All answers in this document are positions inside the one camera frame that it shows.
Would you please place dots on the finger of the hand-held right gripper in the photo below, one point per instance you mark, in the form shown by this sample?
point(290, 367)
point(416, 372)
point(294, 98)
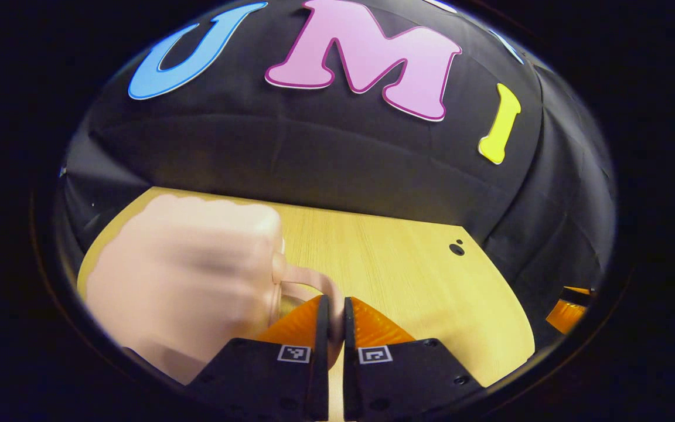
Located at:
point(566, 313)

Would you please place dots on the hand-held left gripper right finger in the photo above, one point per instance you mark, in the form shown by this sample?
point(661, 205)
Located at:
point(402, 378)

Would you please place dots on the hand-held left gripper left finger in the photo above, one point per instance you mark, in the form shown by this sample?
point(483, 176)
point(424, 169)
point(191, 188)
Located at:
point(267, 378)

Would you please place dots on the pink suitcase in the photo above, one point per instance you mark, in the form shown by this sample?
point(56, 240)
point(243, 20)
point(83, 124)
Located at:
point(185, 281)

